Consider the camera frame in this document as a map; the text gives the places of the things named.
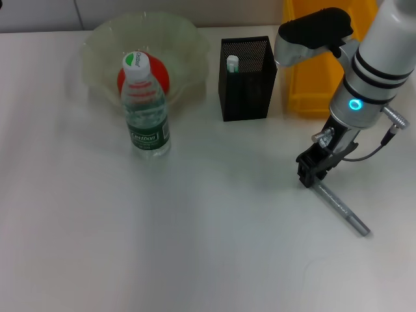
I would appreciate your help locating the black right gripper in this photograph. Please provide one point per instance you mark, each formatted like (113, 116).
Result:
(338, 139)

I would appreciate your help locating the gray marker pen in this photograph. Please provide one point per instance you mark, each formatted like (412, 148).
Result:
(344, 209)

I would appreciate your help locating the green pen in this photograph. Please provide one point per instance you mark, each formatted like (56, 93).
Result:
(232, 63)

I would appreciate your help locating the clear green-label water bottle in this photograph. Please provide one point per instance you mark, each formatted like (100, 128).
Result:
(146, 123)

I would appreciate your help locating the orange fruit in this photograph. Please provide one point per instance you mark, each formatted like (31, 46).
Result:
(161, 74)

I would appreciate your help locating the black mesh pen holder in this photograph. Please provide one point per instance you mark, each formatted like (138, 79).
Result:
(250, 94)

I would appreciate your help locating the translucent green fruit plate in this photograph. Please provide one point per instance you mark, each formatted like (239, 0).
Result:
(182, 42)

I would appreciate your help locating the yellow plastic bin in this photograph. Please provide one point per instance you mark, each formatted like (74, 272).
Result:
(308, 84)

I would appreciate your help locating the black wall seam strip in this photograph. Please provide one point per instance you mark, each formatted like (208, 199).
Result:
(78, 15)

